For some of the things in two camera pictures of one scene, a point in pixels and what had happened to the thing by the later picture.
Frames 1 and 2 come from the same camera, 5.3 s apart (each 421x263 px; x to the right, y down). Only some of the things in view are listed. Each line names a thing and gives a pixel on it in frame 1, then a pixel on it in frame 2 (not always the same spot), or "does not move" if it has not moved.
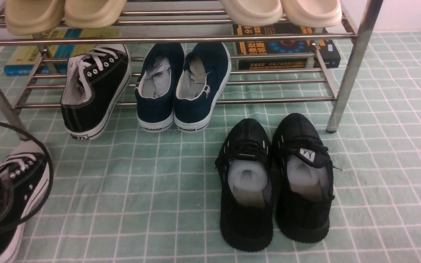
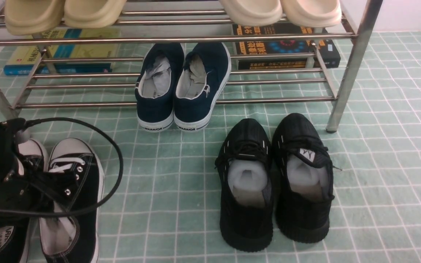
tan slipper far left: (27, 17) does not move
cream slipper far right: (313, 13) does not move
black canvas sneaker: (95, 83) to (76, 180)
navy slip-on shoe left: (157, 86) does not move
